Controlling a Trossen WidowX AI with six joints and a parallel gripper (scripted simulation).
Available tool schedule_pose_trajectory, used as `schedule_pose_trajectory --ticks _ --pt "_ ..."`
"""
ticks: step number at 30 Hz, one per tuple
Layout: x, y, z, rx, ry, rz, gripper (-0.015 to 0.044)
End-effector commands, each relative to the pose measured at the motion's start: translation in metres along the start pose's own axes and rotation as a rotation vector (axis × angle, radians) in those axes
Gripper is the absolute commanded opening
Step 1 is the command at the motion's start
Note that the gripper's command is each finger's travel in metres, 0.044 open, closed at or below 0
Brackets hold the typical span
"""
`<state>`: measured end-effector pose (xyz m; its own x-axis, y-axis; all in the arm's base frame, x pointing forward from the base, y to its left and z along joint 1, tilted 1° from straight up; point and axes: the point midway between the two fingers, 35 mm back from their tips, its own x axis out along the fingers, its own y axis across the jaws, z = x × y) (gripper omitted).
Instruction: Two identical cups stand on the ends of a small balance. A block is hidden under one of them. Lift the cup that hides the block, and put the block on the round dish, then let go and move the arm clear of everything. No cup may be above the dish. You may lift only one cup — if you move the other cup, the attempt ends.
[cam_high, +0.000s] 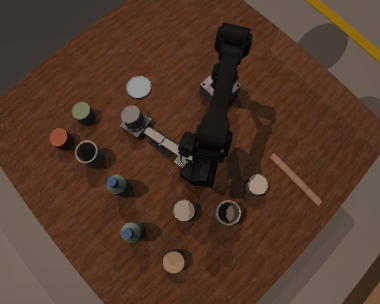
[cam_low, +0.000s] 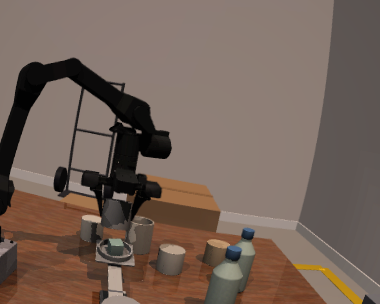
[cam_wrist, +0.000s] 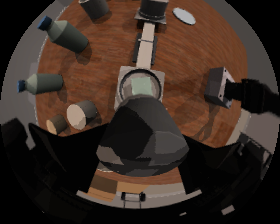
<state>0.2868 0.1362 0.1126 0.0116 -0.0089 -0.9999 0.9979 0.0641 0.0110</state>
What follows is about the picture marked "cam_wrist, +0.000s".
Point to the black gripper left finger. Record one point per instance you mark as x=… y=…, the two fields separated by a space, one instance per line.
x=76 y=153

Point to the brown cylinder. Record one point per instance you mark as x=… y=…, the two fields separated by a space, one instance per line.
x=56 y=124

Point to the white round dish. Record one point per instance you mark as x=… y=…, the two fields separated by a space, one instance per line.
x=184 y=16

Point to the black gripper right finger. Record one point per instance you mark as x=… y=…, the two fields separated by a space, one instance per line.
x=201 y=162

